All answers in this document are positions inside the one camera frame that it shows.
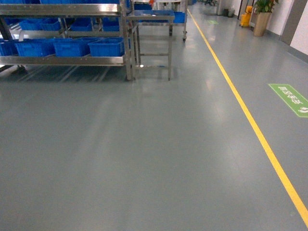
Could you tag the blue plastic bin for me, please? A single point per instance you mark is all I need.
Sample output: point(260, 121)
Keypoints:
point(73, 47)
point(38, 47)
point(107, 47)

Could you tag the stainless steel shelf rack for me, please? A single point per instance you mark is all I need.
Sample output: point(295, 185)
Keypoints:
point(71, 19)

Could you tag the small stainless steel table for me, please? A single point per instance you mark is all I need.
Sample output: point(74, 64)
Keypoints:
point(151, 47)

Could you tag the yellow mop bucket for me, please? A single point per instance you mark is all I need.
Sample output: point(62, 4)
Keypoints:
point(245, 18)

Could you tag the gold planter with plant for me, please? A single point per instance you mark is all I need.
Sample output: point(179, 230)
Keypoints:
point(263, 9)

